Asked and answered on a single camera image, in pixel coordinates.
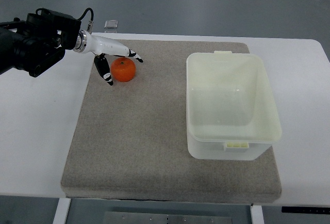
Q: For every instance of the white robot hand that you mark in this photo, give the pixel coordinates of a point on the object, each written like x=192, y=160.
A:
x=100, y=46

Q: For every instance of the orange fruit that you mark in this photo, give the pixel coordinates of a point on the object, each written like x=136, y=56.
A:
x=123, y=69

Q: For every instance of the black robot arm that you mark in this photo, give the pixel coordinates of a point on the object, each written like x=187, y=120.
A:
x=36, y=44

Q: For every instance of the white plastic box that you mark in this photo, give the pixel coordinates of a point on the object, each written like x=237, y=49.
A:
x=230, y=108

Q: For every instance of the small clear floor object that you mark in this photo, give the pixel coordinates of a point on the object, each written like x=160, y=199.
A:
x=111, y=24

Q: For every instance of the grey felt mat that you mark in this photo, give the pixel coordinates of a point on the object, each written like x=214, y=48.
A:
x=130, y=141

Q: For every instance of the white table leg left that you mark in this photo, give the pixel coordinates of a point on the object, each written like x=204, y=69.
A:
x=62, y=211

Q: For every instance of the white table leg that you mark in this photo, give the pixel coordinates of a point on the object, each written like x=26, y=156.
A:
x=62, y=211
x=257, y=214

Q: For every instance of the white table leg right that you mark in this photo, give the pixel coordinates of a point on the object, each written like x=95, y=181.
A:
x=257, y=214

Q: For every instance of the black table control panel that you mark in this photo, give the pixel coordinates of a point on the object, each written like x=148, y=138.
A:
x=306, y=210

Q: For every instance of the grey metal base plate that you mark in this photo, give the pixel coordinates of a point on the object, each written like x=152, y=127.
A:
x=129, y=217

